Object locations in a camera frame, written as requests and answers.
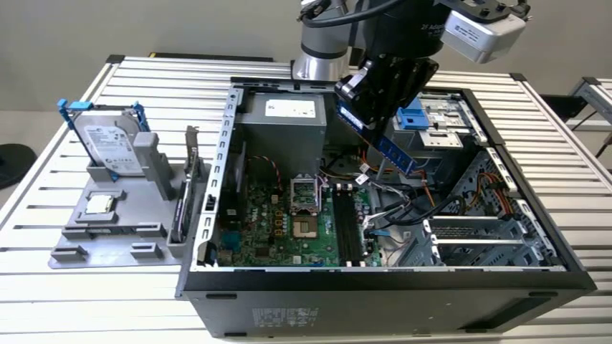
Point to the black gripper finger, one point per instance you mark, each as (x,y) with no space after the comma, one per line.
(420,79)
(363,96)

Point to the RAM memory stick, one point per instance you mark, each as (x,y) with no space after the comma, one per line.
(396,154)

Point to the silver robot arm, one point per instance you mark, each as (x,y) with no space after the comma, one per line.
(318,43)

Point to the RAM slot with white clip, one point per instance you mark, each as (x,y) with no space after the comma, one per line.
(356,225)
(343,225)

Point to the blue plastic drive latch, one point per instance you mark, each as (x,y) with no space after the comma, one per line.
(412,120)

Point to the metal optical drive cage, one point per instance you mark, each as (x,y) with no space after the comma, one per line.
(440,139)

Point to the grey power supply unit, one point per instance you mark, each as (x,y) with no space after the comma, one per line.
(282,143)

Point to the black case fan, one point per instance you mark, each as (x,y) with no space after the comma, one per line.
(234,186)

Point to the yellow coil inductor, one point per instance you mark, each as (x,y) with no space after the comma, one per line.
(278,233)
(278,224)
(278,214)

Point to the green motherboard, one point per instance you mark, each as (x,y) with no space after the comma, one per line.
(260,208)

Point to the CPU socket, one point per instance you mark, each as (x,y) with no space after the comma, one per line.
(304,229)

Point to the metal disk bay cage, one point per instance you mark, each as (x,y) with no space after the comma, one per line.
(478,242)

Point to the blue rear port block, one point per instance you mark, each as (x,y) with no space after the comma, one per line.
(231,242)

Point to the black graphics card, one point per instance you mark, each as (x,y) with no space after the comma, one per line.
(182,215)

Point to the hard disk in blue carrier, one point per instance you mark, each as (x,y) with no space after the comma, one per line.
(107,143)

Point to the grey parts rack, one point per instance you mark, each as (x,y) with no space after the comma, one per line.
(139,215)

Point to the black PC case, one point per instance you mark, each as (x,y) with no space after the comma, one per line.
(359,308)

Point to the silver CPU chip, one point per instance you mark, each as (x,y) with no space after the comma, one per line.
(100,205)

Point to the black round stand base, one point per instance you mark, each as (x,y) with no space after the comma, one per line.
(14,161)

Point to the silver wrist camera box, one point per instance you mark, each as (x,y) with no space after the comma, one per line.
(492,39)

